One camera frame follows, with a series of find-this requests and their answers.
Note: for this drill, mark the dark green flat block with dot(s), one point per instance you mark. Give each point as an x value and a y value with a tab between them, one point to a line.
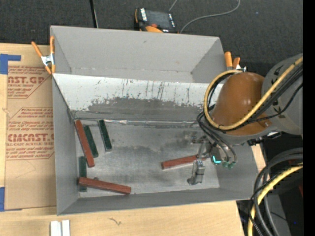
105	136
91	141
82	168

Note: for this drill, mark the brown cardboard board red print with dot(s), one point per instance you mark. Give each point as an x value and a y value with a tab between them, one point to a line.
27	131

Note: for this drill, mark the red-brown flat block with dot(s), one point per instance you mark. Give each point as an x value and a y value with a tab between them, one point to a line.
105	185
85	144
179	161

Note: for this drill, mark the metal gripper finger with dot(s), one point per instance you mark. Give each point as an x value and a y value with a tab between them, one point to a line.
202	148
198	172

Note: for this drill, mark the grey metal bin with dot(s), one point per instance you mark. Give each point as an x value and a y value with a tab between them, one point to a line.
137	58

